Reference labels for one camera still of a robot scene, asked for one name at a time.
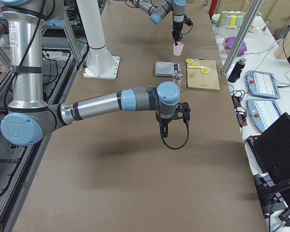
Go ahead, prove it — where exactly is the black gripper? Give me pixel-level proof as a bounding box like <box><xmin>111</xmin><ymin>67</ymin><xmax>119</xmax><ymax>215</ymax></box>
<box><xmin>156</xmin><ymin>114</ymin><xmax>178</xmax><ymax>138</ymax></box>
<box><xmin>172</xmin><ymin>21</ymin><xmax>183</xmax><ymax>46</ymax></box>

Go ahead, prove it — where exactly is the pink plastic cup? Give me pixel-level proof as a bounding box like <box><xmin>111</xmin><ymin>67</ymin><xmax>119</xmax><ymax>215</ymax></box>
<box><xmin>173</xmin><ymin>42</ymin><xmax>184</xmax><ymax>56</ymax></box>

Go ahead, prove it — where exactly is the clear glass sauce bottle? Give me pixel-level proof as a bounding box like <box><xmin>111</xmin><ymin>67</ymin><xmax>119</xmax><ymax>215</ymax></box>
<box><xmin>173</xmin><ymin>71</ymin><xmax>182</xmax><ymax>88</ymax></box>

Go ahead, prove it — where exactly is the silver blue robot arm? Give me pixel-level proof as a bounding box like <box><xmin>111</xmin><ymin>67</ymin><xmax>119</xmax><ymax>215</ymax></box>
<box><xmin>0</xmin><ymin>0</ymin><xmax>186</xmax><ymax>149</ymax></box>
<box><xmin>130</xmin><ymin>0</ymin><xmax>188</xmax><ymax>45</ymax></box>

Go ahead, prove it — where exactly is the grey digital kitchen scale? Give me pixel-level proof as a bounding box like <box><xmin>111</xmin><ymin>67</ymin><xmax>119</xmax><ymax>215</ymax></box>
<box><xmin>155</xmin><ymin>61</ymin><xmax>182</xmax><ymax>77</ymax></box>

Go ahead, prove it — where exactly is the green plastic cup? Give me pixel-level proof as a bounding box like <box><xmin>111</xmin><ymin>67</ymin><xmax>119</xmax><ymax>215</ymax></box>
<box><xmin>216</xmin><ymin>11</ymin><xmax>227</xmax><ymax>28</ymax></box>

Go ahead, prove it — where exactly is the yellow plastic cup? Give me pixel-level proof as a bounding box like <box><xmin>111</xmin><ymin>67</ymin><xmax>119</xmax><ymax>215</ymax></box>
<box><xmin>228</xmin><ymin>15</ymin><xmax>237</xmax><ymax>26</ymax></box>

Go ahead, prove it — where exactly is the yellow plastic knife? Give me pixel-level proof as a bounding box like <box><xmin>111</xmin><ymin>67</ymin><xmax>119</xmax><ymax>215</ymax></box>
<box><xmin>188</xmin><ymin>65</ymin><xmax>208</xmax><ymax>70</ymax></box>

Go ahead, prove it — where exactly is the bamboo cutting board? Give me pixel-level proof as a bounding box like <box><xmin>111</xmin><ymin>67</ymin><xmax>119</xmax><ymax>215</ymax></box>
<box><xmin>187</xmin><ymin>59</ymin><xmax>220</xmax><ymax>91</ymax></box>

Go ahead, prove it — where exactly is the pink bowl purple cloth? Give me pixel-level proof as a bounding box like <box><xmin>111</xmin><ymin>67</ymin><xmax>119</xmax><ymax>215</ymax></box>
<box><xmin>222</xmin><ymin>36</ymin><xmax>247</xmax><ymax>58</ymax></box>

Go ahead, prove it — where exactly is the black water bottle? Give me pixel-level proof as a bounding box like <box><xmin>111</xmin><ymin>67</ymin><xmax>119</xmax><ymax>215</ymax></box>
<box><xmin>228</xmin><ymin>58</ymin><xmax>246</xmax><ymax>83</ymax></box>

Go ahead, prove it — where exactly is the far blue teach pendant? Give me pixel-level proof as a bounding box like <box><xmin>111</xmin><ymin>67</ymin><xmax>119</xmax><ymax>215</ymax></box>
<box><xmin>246</xmin><ymin>70</ymin><xmax>280</xmax><ymax>99</ymax></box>

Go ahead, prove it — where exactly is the blue teach pendant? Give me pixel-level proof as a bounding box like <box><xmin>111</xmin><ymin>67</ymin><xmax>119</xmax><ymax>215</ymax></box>
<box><xmin>246</xmin><ymin>70</ymin><xmax>280</xmax><ymax>99</ymax></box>
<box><xmin>247</xmin><ymin>99</ymin><xmax>283</xmax><ymax>133</ymax></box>

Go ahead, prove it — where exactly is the near blue teach pendant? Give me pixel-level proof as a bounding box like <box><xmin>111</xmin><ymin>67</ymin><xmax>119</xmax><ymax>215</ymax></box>
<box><xmin>247</xmin><ymin>99</ymin><xmax>283</xmax><ymax>133</ymax></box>

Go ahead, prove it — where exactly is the black laptop monitor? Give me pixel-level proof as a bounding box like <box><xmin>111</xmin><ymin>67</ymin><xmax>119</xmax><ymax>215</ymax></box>
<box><xmin>248</xmin><ymin>113</ymin><xmax>290</xmax><ymax>209</ymax></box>

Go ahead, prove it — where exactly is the black camera cable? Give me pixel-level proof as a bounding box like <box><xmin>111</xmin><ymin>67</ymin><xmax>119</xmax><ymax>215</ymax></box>
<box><xmin>161</xmin><ymin>118</ymin><xmax>190</xmax><ymax>150</ymax></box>

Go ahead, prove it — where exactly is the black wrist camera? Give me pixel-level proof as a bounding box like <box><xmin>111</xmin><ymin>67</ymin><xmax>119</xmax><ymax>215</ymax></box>
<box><xmin>183</xmin><ymin>17</ymin><xmax>193</xmax><ymax>27</ymax></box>
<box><xmin>175</xmin><ymin>102</ymin><xmax>191</xmax><ymax>123</ymax></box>

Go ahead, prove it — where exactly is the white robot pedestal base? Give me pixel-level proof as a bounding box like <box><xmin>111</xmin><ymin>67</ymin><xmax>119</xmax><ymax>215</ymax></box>
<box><xmin>77</xmin><ymin>0</ymin><xmax>120</xmax><ymax>80</ymax></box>

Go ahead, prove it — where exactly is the aluminium frame post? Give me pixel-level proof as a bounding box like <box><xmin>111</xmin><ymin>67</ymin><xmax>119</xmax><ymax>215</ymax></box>
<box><xmin>221</xmin><ymin>0</ymin><xmax>263</xmax><ymax>76</ymax></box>

